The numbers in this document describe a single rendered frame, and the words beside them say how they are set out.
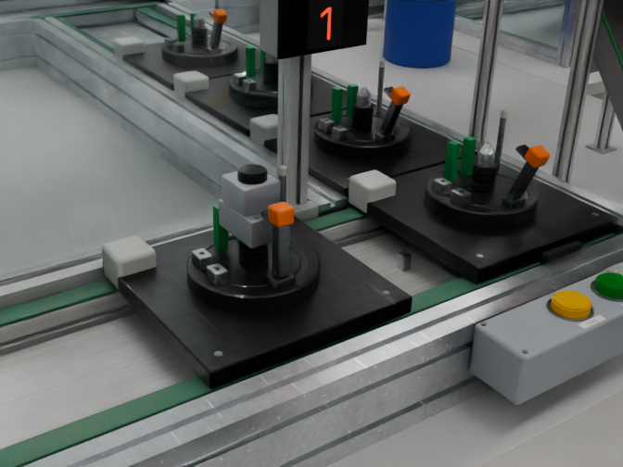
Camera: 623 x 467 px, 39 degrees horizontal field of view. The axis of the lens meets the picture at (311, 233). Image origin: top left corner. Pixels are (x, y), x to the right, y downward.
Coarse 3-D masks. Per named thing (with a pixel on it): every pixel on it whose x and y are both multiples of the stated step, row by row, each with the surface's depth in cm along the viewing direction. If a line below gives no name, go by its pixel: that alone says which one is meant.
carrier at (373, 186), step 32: (448, 160) 111; (480, 160) 108; (352, 192) 113; (384, 192) 111; (416, 192) 114; (448, 192) 109; (480, 192) 109; (544, 192) 115; (384, 224) 109; (416, 224) 106; (448, 224) 106; (480, 224) 105; (512, 224) 106; (544, 224) 107; (576, 224) 107; (608, 224) 108; (448, 256) 101; (480, 256) 99; (512, 256) 100
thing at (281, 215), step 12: (276, 204) 85; (264, 216) 87; (276, 216) 84; (288, 216) 85; (276, 228) 85; (288, 228) 86; (276, 240) 86; (288, 240) 86; (276, 252) 87; (288, 252) 87; (276, 264) 87; (288, 264) 88; (276, 276) 88
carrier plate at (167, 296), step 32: (160, 256) 97; (320, 256) 98; (352, 256) 98; (128, 288) 91; (160, 288) 91; (320, 288) 92; (352, 288) 92; (384, 288) 92; (160, 320) 86; (192, 320) 86; (224, 320) 86; (256, 320) 86; (288, 320) 87; (320, 320) 87; (352, 320) 87; (384, 320) 90; (192, 352) 81; (224, 352) 81; (256, 352) 82; (288, 352) 84
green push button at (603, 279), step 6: (600, 276) 96; (606, 276) 96; (612, 276) 96; (618, 276) 96; (600, 282) 95; (606, 282) 95; (612, 282) 95; (618, 282) 95; (600, 288) 94; (606, 288) 94; (612, 288) 94; (618, 288) 94; (606, 294) 94; (612, 294) 94; (618, 294) 93
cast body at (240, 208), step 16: (224, 176) 89; (240, 176) 87; (256, 176) 87; (272, 176) 89; (224, 192) 89; (240, 192) 86; (256, 192) 87; (272, 192) 88; (224, 208) 90; (240, 208) 87; (256, 208) 87; (224, 224) 91; (240, 224) 88; (256, 224) 87; (272, 224) 88; (240, 240) 89; (256, 240) 88; (272, 240) 89
